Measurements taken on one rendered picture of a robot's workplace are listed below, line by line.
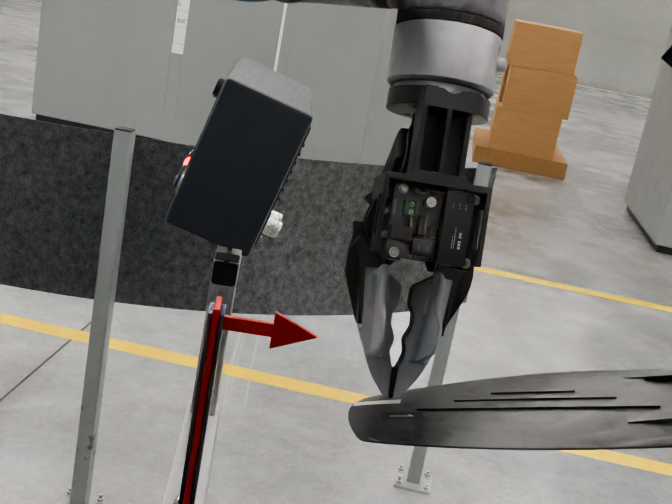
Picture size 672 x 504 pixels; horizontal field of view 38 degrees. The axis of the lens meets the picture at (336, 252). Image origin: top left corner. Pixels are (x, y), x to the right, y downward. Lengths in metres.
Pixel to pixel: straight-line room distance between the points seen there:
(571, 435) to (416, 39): 0.27
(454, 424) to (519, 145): 8.06
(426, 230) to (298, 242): 1.76
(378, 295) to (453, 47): 0.17
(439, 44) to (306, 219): 1.75
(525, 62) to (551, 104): 0.42
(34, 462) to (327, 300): 0.91
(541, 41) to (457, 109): 7.92
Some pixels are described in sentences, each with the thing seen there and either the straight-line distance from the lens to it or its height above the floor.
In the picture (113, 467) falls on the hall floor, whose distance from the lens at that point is 2.81.
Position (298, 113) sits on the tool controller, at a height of 1.23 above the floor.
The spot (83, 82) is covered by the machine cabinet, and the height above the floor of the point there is 0.33.
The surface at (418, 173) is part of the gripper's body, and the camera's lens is 0.63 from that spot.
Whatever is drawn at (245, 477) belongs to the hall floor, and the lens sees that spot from 2.83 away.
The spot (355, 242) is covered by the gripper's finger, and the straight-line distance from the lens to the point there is 0.69.
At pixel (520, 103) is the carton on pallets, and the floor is 0.57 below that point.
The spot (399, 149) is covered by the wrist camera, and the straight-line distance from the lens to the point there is 0.70.
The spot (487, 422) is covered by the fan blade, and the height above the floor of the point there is 1.15.
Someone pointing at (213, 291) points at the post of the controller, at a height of 1.02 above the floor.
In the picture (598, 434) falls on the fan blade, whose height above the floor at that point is 1.16.
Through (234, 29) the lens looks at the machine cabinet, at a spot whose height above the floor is 0.88.
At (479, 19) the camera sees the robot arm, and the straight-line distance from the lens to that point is 0.67.
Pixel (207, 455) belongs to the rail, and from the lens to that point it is 1.12.
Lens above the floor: 1.40
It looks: 16 degrees down
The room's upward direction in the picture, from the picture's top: 11 degrees clockwise
